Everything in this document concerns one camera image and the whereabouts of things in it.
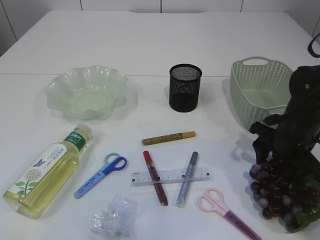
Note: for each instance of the silver glitter marker pen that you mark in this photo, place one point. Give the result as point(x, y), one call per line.
point(181, 199)

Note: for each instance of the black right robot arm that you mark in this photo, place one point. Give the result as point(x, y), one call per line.
point(305, 79)

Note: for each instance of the pink capped scissors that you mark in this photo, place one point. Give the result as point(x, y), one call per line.
point(212, 201)

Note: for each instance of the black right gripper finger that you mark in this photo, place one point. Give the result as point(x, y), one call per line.
point(263, 145)

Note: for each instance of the green wavy glass plate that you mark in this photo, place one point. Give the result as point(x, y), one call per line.
point(87, 93)

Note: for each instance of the red glitter marker pen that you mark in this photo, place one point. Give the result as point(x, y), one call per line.
point(154, 177)

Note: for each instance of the clear plastic sheet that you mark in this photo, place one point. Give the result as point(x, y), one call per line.
point(114, 223)

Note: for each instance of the yellow tea bottle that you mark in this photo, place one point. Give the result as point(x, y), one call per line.
point(32, 193)

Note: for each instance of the black mesh pen holder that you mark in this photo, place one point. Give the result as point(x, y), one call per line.
point(184, 87)

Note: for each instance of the blue capped scissors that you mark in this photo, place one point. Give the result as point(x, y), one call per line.
point(112, 162)

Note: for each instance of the green woven plastic basket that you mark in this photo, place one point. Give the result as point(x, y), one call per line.
point(259, 87)

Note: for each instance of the gold glitter marker pen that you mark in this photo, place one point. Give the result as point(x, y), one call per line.
point(168, 138)

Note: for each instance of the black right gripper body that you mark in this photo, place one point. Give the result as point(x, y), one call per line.
point(298, 128)

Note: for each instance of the clear plastic ruler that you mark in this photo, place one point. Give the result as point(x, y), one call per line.
point(169, 176)

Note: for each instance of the purple artificial grape bunch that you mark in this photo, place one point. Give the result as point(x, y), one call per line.
point(285, 192)

